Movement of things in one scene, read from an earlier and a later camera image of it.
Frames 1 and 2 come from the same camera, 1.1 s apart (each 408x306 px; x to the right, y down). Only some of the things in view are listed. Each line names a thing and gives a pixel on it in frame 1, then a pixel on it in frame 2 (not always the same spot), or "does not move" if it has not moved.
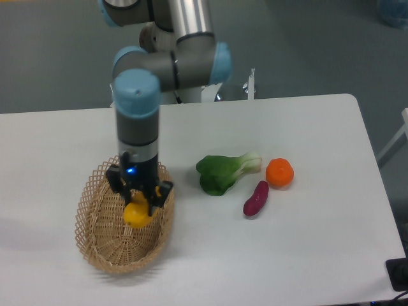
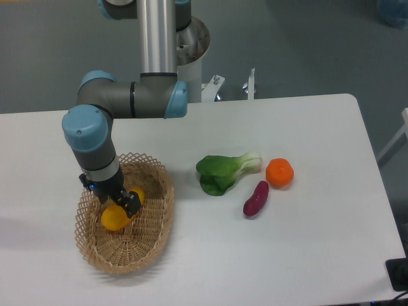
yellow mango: x=136 y=213 → x=115 y=218
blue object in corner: x=394 y=12 does not move
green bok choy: x=218 y=173 does not move
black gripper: x=139 y=175 → x=113 y=189
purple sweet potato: x=253 y=204 does not move
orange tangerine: x=280 y=173 does not move
